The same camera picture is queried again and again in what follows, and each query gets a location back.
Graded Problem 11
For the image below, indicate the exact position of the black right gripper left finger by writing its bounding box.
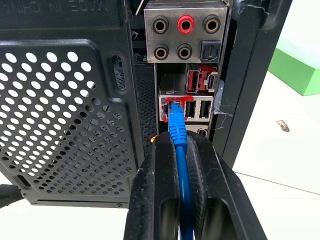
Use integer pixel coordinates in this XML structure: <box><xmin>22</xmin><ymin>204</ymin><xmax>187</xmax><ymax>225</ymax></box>
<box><xmin>122</xmin><ymin>131</ymin><xmax>181</xmax><ymax>240</ymax></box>

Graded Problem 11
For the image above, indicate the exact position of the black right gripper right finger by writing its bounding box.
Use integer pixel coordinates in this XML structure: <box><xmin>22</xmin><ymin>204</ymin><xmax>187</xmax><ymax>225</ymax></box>
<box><xmin>186</xmin><ymin>130</ymin><xmax>268</xmax><ymax>240</ymax></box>

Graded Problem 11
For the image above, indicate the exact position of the blue ethernet cable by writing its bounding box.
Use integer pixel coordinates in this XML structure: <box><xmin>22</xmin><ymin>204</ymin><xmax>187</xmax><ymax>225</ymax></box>
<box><xmin>166</xmin><ymin>101</ymin><xmax>195</xmax><ymax>240</ymax></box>

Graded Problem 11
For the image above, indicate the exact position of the silver ethernet usb port block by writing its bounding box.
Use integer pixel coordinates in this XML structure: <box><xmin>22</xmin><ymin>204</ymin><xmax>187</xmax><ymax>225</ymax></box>
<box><xmin>158</xmin><ymin>91</ymin><xmax>215</xmax><ymax>123</ymax></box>

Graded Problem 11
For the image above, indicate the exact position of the black computer tower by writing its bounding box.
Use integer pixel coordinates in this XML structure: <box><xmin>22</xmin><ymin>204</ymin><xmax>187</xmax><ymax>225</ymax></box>
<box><xmin>0</xmin><ymin>0</ymin><xmax>293</xmax><ymax>209</ymax></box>

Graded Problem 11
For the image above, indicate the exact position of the red usb port block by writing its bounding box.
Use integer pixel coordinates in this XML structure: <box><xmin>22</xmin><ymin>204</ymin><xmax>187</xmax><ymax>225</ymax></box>
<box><xmin>186</xmin><ymin>64</ymin><xmax>219</xmax><ymax>94</ymax></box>

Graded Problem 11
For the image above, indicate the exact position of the small brown debris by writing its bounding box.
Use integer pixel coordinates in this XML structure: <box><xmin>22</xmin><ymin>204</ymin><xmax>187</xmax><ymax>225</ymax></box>
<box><xmin>275</xmin><ymin>119</ymin><xmax>291</xmax><ymax>133</ymax></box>

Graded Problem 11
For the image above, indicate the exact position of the green block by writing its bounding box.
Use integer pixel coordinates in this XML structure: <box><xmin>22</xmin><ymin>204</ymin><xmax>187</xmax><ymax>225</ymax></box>
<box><xmin>267</xmin><ymin>36</ymin><xmax>320</xmax><ymax>97</ymax></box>

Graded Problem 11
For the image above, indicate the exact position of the silver audio jack panel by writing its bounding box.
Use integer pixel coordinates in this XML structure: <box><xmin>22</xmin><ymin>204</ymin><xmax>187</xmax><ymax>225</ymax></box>
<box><xmin>143</xmin><ymin>5</ymin><xmax>229</xmax><ymax>64</ymax></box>

